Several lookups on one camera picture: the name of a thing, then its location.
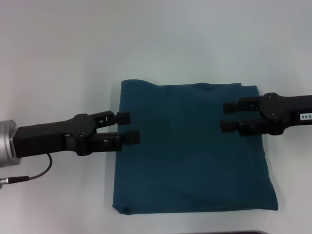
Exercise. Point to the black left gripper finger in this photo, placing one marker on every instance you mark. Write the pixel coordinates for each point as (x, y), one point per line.
(109, 143)
(114, 119)

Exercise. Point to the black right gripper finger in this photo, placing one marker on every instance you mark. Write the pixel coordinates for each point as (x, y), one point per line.
(241, 107)
(243, 126)

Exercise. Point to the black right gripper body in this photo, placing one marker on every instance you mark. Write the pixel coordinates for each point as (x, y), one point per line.
(285, 114)

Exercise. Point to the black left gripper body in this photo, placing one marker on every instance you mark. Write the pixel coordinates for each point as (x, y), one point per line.
(48, 139)

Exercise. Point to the teal FREE print t-shirt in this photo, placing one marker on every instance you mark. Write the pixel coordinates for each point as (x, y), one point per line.
(190, 165)

